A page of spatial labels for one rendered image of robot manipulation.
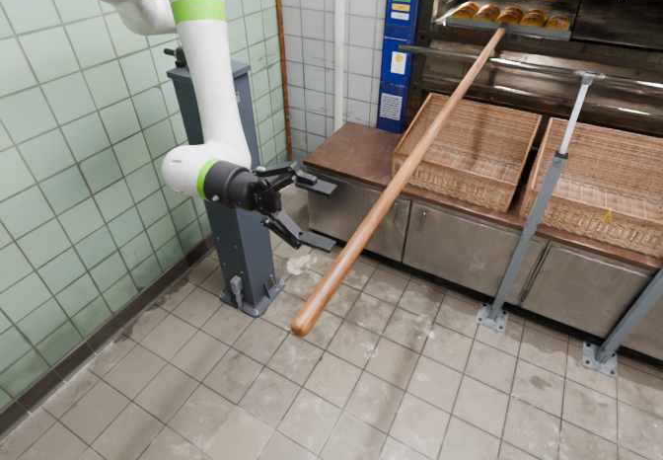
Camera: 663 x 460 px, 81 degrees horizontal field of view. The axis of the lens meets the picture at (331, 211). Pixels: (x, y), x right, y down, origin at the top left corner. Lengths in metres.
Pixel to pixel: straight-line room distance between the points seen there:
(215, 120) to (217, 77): 0.10
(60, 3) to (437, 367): 2.01
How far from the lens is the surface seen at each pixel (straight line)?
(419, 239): 2.03
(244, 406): 1.87
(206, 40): 0.97
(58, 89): 1.71
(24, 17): 1.65
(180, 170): 0.86
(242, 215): 1.69
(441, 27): 2.15
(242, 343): 2.02
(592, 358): 2.27
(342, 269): 0.67
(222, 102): 0.96
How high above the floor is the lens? 1.67
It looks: 39 degrees down
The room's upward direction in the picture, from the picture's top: straight up
